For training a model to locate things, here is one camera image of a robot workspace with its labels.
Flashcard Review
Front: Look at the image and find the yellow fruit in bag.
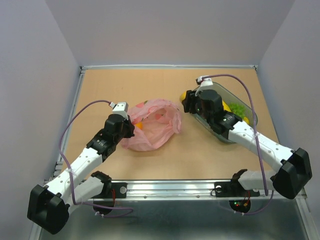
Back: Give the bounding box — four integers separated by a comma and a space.
134, 122, 143, 130

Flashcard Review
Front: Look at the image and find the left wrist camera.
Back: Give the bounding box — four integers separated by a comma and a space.
109, 102, 129, 120

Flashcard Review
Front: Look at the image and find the yellow lemon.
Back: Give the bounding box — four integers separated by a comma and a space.
243, 116, 250, 125

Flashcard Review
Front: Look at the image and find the yellow banana bunch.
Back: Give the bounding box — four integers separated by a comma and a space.
222, 100, 231, 112

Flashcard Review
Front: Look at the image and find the green grape bunch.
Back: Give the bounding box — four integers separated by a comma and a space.
228, 102, 246, 119

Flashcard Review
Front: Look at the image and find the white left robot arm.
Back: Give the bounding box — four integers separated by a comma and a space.
27, 113, 135, 235

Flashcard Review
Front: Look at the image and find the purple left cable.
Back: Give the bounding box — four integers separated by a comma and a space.
58, 99, 134, 219

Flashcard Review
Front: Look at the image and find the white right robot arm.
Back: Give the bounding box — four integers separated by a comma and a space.
179, 89, 312, 199

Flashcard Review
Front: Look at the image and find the teal plastic fruit tray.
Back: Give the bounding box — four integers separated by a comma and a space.
189, 81, 251, 144

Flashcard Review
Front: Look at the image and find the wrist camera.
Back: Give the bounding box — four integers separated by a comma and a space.
109, 102, 129, 120
195, 76, 213, 97

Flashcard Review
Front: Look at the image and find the pink plastic bag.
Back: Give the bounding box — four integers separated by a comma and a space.
120, 98, 182, 152

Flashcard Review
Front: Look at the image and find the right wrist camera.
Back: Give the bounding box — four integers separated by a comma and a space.
195, 76, 213, 97

